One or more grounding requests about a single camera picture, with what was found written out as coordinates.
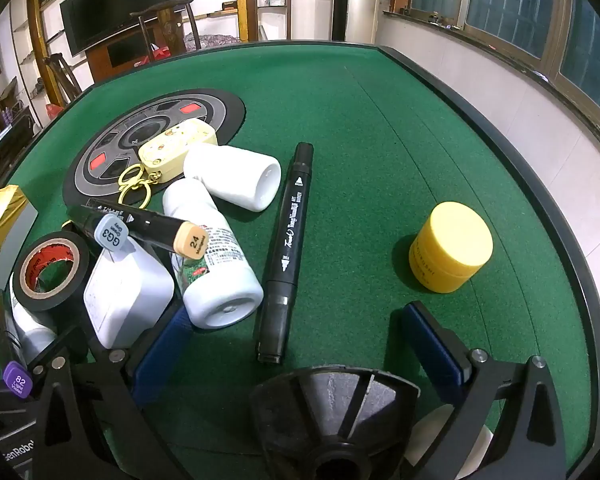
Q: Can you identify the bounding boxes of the black marker with beige cap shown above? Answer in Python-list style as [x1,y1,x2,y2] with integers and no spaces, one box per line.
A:
[80,197,211,261]

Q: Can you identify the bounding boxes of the yellow round jar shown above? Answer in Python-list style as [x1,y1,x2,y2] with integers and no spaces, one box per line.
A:
[408,201,494,295]

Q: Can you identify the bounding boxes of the cream keychain case gold rings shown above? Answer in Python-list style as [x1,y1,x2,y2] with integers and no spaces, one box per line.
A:
[117,121,218,208]

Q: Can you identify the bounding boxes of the dark wooden chair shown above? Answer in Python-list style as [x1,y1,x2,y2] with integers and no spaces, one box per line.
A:
[44,52,83,104]

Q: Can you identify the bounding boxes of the round wheel print mat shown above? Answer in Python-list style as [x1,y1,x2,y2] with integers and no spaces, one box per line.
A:
[62,88,246,208]

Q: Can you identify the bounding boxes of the dark wooden chair tan slat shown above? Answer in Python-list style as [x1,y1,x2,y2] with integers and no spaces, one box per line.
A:
[130,0,203,58]

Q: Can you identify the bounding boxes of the black electrical tape roll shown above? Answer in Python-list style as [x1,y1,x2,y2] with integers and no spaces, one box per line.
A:
[12,232,91,313]

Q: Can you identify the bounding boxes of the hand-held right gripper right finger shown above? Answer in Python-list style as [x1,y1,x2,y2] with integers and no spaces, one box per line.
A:
[401,301,570,480]

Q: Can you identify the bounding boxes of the black flat television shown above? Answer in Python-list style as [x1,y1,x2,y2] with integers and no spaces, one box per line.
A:
[60,0,186,57]

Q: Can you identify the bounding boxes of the patterned cushion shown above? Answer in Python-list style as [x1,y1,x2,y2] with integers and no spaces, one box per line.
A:
[182,32,241,51]

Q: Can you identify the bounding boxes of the white bottle with printed label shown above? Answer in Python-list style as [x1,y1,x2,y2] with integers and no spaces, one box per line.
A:
[162,178,265,330]

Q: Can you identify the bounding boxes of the wooden framed window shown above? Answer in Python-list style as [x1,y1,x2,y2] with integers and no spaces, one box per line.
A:
[385,0,600,126]

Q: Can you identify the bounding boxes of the wooden wall shelf unit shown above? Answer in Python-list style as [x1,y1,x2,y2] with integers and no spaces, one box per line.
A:
[0,0,81,141]

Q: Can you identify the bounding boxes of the wooden television cabinet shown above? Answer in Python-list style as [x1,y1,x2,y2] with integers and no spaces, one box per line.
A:
[87,30,191,83]

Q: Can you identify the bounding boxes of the plain white bottle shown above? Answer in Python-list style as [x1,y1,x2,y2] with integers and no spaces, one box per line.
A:
[183,142,282,212]

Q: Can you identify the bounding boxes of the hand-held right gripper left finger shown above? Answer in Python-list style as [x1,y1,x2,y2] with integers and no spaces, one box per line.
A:
[27,305,191,480]

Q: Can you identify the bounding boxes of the box with yellow taped edges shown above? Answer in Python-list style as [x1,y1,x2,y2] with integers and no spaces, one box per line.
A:
[0,185,41,321]

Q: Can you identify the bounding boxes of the white rectangular jug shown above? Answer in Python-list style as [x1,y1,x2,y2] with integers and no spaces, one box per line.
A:
[82,237,176,351]

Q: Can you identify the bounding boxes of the black marker with purple cap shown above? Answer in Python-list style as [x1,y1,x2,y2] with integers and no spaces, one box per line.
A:
[0,287,36,401]

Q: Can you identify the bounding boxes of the long black marker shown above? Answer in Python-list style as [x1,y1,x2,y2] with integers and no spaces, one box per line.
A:
[256,142,315,365]

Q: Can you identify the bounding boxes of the black marker with grey cap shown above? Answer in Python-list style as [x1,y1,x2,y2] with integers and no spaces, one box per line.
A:
[67,205,131,256]

